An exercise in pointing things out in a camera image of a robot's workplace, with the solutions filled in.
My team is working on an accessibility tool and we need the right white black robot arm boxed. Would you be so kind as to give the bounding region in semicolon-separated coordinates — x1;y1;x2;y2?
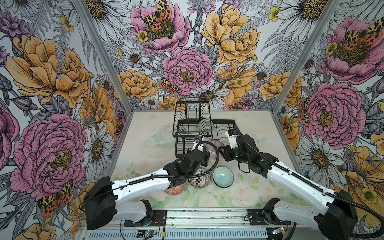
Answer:
219;146;358;240

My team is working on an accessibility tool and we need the aluminium front rail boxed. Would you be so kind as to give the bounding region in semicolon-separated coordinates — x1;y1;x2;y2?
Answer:
76;207;338;240

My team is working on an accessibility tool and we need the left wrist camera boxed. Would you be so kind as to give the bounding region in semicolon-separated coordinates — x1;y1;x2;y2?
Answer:
192;135;205;152

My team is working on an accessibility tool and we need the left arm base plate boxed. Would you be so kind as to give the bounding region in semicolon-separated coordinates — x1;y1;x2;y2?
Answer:
124;210;168;227

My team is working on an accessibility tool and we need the teal concentric pattern bowl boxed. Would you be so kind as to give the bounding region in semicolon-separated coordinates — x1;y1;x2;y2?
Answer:
213;166;234;188

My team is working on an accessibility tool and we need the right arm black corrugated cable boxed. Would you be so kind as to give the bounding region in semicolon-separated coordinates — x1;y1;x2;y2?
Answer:
233;127;384;239

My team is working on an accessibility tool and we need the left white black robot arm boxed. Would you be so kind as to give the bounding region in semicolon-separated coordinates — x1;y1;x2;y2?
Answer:
83;148;210;231

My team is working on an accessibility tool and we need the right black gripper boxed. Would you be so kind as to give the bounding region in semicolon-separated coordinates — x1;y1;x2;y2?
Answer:
218;145;251;165

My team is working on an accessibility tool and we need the green geometric pattern bowl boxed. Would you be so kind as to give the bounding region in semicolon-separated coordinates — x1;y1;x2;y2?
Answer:
165;184;186;196

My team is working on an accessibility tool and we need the black wire dish rack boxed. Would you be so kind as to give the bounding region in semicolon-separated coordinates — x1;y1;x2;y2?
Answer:
173;98;236;158

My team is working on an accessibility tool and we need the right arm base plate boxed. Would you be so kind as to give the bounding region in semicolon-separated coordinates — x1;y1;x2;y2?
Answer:
245;209;292;226

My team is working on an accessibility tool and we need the pink striped bowl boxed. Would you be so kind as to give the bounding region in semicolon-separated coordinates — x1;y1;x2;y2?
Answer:
190;167;211;189

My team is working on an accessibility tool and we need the green circuit board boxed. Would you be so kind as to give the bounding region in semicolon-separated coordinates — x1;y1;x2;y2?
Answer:
136;229;159;239

